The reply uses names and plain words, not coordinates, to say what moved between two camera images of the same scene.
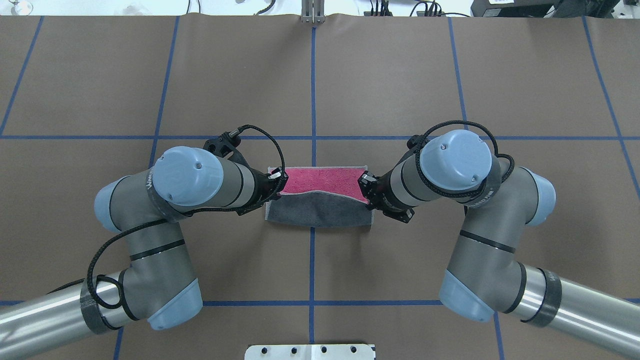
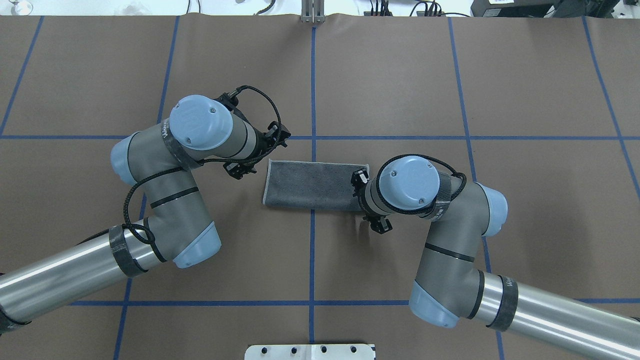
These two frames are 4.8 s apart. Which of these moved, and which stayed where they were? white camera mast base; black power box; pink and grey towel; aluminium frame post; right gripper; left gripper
Moved: left gripper; right gripper; pink and grey towel
Stayed: white camera mast base; aluminium frame post; black power box
